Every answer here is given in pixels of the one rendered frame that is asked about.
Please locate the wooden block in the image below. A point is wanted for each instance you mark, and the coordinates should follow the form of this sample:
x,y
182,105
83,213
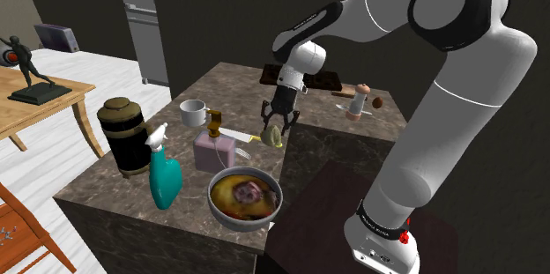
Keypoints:
x,y
343,92

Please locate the dark figure statue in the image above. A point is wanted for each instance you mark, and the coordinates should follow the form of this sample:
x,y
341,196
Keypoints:
x,y
30,75

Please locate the small brown egg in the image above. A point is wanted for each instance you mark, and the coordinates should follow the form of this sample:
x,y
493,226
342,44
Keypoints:
x,y
377,102

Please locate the teal spray bottle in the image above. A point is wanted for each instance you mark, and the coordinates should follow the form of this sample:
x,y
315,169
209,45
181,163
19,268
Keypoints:
x,y
165,178

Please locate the pink and white grinder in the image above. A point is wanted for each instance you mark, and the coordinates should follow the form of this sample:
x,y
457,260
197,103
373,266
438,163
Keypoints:
x,y
357,103

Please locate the grey refrigerator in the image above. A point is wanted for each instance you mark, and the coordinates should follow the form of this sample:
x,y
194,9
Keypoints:
x,y
146,37

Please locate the white sphere with red eye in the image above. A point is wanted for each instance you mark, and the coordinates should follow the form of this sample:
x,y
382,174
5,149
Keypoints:
x,y
9,56

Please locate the silver knife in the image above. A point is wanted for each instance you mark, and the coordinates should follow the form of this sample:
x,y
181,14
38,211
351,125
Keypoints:
x,y
341,107

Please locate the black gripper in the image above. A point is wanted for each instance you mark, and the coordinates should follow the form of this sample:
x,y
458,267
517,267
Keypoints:
x,y
284,99

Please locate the wooden table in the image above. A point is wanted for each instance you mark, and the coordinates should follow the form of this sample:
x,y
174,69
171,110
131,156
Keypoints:
x,y
26,112

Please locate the white comb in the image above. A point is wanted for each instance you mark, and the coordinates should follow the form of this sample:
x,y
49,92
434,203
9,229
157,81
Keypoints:
x,y
243,153

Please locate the black and brass canister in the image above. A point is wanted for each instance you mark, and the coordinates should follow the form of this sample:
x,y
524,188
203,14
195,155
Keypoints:
x,y
124,140

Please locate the orange wooden chair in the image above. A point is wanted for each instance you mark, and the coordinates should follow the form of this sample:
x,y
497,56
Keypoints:
x,y
21,230

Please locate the dark maroon robot stand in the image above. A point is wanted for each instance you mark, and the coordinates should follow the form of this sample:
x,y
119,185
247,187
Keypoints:
x,y
313,221

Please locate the pink soap dispenser brass pump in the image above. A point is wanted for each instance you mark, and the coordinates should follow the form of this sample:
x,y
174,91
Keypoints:
x,y
212,150

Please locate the grey bowl with food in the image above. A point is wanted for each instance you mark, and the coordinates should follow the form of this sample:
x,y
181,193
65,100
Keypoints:
x,y
245,198

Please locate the pale green round object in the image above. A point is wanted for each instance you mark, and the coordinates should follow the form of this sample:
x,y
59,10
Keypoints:
x,y
270,136

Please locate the dark brown tray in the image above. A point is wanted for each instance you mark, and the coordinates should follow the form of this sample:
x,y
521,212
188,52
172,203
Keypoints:
x,y
322,80

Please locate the white cup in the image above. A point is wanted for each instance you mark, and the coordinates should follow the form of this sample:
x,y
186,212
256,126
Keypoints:
x,y
193,114

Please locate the purple box appliance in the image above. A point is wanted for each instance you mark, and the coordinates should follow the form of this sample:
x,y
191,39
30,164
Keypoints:
x,y
56,37

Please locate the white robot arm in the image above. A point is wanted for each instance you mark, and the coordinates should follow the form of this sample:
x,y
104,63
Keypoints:
x,y
455,105

